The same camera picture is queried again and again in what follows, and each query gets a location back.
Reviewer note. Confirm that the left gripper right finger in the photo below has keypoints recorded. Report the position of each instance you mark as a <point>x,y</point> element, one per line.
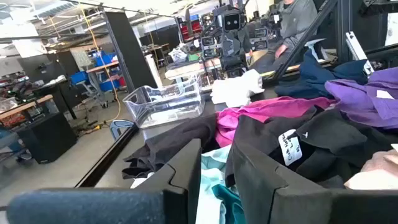
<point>258,193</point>

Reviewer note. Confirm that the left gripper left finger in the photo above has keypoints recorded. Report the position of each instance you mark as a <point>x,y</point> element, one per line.
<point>183,174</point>

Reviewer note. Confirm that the light blue towel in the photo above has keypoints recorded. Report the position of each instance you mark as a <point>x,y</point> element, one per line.
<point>210,177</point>

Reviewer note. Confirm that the teal green towel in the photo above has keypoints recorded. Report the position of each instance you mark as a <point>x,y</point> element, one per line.
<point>231,205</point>

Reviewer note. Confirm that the white towel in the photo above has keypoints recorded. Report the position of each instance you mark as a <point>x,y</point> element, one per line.
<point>236,90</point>

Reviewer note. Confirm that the magenta towel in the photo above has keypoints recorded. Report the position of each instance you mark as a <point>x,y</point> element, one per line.
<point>264,110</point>

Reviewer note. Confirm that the navy blue towel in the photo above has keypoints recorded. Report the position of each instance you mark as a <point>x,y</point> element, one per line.
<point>311,77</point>

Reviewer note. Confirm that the black towel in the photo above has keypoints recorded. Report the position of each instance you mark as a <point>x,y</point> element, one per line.
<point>326,140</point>

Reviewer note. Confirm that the pale pink towel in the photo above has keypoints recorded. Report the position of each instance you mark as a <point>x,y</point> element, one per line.
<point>373,174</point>

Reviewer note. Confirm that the purple towel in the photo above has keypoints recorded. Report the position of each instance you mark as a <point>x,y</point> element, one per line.
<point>367,102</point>

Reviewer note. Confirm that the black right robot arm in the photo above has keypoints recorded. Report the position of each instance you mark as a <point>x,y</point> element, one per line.
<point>211,51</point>

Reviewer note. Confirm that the clear plastic basket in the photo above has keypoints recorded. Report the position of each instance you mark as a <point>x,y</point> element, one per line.
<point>161,109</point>

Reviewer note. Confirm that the person's hand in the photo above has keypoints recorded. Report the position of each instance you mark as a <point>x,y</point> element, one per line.
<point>281,51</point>

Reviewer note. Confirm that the red storage bins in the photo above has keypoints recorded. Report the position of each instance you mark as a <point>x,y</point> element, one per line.
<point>191,29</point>

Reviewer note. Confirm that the person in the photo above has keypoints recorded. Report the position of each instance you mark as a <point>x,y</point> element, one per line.
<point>295,21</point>

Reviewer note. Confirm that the grey-blue chair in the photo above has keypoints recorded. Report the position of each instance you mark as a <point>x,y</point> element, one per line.
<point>118,124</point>

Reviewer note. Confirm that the black pillar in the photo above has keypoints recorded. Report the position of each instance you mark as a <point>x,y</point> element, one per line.
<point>130,49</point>

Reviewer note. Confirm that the blue plastic crate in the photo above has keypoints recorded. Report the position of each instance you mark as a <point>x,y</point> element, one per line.
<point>79,77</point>
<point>105,59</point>

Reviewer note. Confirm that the black cabinet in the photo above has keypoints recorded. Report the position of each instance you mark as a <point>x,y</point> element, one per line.
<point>46,137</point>

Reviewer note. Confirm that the wooden workbench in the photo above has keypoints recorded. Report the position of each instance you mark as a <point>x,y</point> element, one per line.
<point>25,107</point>

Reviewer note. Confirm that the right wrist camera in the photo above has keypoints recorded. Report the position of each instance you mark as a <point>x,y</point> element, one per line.
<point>232,21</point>

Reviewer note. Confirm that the black aluminium table frame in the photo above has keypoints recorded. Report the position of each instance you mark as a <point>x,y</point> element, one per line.
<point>105,158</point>

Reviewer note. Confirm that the silver aluminium bracket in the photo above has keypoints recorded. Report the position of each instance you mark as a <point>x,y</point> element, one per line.
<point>357,49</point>

